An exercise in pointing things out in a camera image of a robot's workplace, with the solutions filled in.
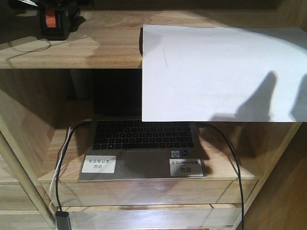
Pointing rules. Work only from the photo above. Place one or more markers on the black stapler with orange tab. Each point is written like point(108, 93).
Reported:
point(56, 17)

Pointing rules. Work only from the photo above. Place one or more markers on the white label right on laptop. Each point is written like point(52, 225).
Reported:
point(185, 168)

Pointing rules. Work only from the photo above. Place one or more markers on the white label left on laptop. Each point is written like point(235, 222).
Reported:
point(99, 164)

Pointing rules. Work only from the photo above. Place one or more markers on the white paper sheet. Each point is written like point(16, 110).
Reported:
point(224, 74)

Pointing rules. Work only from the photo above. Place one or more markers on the grey usb hub adapter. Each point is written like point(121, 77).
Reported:
point(63, 220)

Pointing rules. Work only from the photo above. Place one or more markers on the silver laptop with black keyboard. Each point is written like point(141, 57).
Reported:
point(143, 149)

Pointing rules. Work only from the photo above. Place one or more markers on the wooden shelf unit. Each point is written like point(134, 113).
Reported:
point(34, 115)

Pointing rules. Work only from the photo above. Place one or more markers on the white label on laptop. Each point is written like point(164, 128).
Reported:
point(99, 164)
point(185, 168)

